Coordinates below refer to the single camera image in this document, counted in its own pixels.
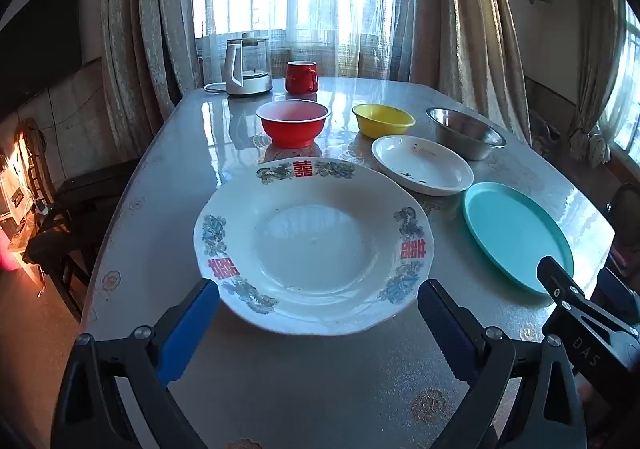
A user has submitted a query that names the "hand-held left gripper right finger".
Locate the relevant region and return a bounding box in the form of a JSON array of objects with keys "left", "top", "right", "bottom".
[{"left": 417, "top": 279, "right": 586, "bottom": 449}]

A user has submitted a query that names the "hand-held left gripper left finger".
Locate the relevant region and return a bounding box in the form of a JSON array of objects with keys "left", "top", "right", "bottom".
[{"left": 51, "top": 278, "right": 221, "bottom": 449}]

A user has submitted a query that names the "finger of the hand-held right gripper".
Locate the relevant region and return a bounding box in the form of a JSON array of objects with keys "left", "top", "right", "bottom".
[
  {"left": 536, "top": 255, "right": 640, "bottom": 380},
  {"left": 592, "top": 266, "right": 640, "bottom": 326}
]

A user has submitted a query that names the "teal plate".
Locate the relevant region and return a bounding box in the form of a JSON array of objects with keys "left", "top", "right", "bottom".
[{"left": 462, "top": 182, "right": 574, "bottom": 296}]

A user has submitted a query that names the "large white patterned plate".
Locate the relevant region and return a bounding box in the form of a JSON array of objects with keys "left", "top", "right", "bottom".
[{"left": 193, "top": 157, "right": 433, "bottom": 336}]

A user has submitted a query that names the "small white plate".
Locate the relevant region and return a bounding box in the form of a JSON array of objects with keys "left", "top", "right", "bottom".
[{"left": 371, "top": 135, "right": 474, "bottom": 196}]

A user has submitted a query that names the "stainless steel bowl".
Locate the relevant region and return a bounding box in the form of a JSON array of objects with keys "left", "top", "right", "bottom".
[{"left": 426, "top": 107, "right": 507, "bottom": 161}]

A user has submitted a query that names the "yellow bowl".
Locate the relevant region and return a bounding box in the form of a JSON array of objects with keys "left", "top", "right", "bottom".
[{"left": 352, "top": 104, "right": 416, "bottom": 139}]

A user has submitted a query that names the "red bowl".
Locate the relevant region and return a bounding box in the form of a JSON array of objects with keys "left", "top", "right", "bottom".
[{"left": 256, "top": 99, "right": 331, "bottom": 148}]

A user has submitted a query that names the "dark round-back chair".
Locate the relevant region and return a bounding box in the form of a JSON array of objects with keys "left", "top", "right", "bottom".
[{"left": 606, "top": 183, "right": 640, "bottom": 280}]

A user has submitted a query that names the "blue white patterned bag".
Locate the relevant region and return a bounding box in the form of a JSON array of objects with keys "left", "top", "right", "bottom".
[{"left": 531, "top": 109, "right": 562, "bottom": 146}]

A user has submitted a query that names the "dark wooden chair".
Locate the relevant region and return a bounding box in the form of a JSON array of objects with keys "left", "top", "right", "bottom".
[{"left": 22, "top": 118, "right": 143, "bottom": 322}]

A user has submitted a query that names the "side window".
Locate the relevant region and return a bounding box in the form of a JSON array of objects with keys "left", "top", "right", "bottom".
[{"left": 597, "top": 0, "right": 640, "bottom": 150}]

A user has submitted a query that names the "tied beige curtain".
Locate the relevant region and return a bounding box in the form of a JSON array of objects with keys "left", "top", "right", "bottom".
[{"left": 569, "top": 0, "right": 632, "bottom": 170}]

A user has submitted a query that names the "white glass electric kettle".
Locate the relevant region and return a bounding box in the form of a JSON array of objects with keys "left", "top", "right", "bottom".
[{"left": 223, "top": 32, "right": 273, "bottom": 96}]

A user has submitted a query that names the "red mug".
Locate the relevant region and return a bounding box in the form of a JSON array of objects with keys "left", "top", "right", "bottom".
[{"left": 285, "top": 61, "right": 319, "bottom": 95}]

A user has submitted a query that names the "sheer white curtain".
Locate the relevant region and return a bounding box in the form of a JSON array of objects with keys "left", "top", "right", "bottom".
[{"left": 195, "top": 0, "right": 417, "bottom": 80}]

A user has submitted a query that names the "black wall television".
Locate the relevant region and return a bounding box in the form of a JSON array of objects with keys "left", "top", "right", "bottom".
[{"left": 0, "top": 0, "right": 82, "bottom": 116}]

